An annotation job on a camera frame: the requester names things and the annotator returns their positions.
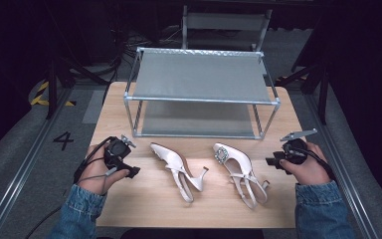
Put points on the person's left hand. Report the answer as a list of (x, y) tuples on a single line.
[(97, 172)]

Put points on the metal floor rail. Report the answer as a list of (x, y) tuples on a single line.
[(20, 172), (341, 172)]

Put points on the grey metal shoe rack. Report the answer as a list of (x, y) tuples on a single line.
[(200, 76)]

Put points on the white high-heel shoe with buckle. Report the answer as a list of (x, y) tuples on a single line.
[(235, 159)]

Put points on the black metal stand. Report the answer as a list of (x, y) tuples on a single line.
[(323, 96), (51, 89)]

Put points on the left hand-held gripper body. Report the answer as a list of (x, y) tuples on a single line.
[(117, 151)]

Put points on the plain white high-heel shoe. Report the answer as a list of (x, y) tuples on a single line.
[(175, 162)]

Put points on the yellow black floor tape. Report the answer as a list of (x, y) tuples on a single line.
[(39, 99)]

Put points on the person's right hand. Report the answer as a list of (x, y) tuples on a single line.
[(311, 169)]

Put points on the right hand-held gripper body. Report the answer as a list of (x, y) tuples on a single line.
[(295, 151)]

